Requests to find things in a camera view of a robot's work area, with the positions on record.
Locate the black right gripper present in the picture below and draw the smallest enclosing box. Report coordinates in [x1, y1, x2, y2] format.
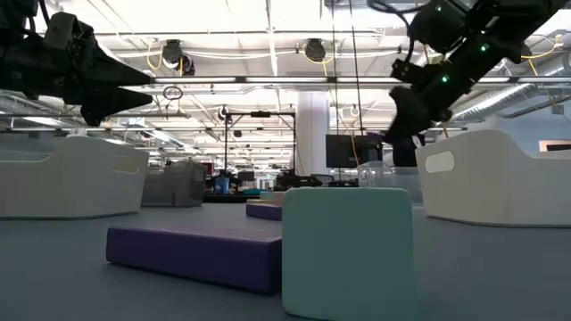
[385, 86, 451, 168]

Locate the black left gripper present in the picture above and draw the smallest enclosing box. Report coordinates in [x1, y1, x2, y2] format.
[0, 11, 154, 128]

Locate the teal foam block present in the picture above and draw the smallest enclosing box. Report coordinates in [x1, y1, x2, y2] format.
[281, 186, 416, 321]

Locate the small wooden block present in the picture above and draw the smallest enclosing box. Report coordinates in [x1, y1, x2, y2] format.
[246, 191, 286, 207]

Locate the purple foam block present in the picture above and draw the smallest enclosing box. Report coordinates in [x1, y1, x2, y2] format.
[105, 224, 283, 296]
[245, 202, 283, 222]

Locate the clear plastic bin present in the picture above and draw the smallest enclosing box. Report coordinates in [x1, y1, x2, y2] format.
[356, 160, 424, 205]

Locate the black monitor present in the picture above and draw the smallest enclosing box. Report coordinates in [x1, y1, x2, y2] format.
[325, 134, 384, 169]

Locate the white building pillar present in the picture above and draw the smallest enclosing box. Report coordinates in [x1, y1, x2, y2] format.
[296, 92, 331, 177]

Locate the white plastic bin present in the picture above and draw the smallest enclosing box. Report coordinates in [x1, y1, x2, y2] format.
[414, 128, 571, 229]
[0, 136, 151, 220]

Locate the black machine on bench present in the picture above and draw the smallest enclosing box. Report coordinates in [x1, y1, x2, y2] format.
[273, 171, 324, 191]

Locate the dark grey plastic bin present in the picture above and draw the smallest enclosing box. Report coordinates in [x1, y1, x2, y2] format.
[141, 160, 208, 208]

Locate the long ceiling light bar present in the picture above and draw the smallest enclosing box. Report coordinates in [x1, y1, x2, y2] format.
[150, 76, 571, 86]

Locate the black ceiling cable reel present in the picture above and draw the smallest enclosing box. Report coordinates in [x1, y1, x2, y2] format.
[161, 38, 196, 77]
[304, 38, 327, 63]

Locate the black metal frame rig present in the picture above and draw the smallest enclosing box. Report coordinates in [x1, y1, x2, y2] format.
[224, 111, 298, 184]

